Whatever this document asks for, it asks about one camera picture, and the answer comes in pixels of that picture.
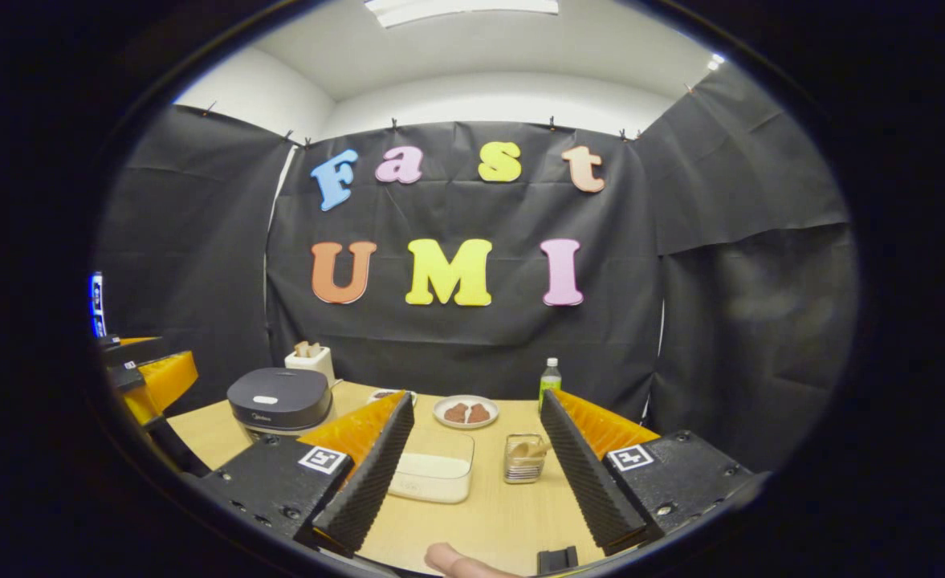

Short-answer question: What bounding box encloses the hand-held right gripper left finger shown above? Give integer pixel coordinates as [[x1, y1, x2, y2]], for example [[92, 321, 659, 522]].
[[199, 392, 415, 559]]

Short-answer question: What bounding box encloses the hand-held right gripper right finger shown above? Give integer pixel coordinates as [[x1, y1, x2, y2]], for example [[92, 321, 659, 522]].
[[540, 389, 762, 556]]

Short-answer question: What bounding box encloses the metal wire chopstick holder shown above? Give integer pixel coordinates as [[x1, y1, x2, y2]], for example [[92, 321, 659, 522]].
[[504, 433, 547, 485]]

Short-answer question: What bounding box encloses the grey rice cooker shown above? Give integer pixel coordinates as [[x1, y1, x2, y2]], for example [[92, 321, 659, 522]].
[[226, 367, 335, 441]]

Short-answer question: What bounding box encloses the blue lit screen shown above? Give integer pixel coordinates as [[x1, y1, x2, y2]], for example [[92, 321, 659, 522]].
[[89, 273, 106, 338]]

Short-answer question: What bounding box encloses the green label drink bottle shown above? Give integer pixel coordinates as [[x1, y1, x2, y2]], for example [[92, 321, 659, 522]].
[[539, 357, 563, 414]]

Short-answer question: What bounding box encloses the white toaster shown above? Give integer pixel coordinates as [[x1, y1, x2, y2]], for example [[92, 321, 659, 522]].
[[284, 347, 336, 386]]

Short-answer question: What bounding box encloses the white round plate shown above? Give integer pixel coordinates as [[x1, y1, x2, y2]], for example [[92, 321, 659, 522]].
[[433, 394, 500, 430]]

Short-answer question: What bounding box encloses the ceiling light panel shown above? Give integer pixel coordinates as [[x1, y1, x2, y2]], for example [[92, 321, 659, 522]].
[[364, 0, 561, 29]]

